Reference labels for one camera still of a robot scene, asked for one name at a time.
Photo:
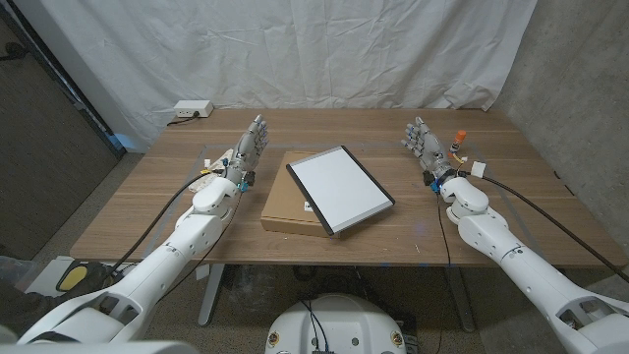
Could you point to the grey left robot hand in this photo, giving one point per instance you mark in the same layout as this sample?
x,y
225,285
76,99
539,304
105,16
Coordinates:
x,y
248,147

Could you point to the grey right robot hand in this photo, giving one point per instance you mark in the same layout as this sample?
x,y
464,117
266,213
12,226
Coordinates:
x,y
432,152

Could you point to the small black-framed whiteboard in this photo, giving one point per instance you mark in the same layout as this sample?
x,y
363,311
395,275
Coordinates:
x,y
339,189

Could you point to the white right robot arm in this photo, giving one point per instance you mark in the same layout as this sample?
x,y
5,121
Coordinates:
x,y
521,265

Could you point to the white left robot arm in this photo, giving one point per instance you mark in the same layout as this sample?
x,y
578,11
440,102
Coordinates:
x,y
162,260

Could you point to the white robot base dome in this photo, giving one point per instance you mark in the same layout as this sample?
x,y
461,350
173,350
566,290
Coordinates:
x,y
336,329

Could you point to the orange-capped glue stick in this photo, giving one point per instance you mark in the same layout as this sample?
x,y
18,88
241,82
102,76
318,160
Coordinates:
x,y
457,141

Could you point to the white power outlet box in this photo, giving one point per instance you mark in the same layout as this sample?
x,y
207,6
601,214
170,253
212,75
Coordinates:
x,y
193,108

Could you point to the flat brown cardboard box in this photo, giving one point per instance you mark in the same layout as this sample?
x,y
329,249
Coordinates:
x,y
285,206

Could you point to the beige patterned flat packet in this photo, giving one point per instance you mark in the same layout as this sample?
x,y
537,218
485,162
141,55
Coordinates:
x,y
202,183

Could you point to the white backdrop cloth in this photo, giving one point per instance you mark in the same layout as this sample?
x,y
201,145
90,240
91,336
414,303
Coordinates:
x,y
295,54

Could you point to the grey table leg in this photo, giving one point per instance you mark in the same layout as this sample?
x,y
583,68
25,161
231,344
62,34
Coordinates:
x,y
211,295
462,305

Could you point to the yellow and black foot pedal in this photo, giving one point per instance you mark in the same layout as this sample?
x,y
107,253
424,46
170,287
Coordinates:
x,y
74,277

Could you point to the white flat floor board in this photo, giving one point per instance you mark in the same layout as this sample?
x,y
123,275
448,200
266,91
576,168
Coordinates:
x,y
44,277

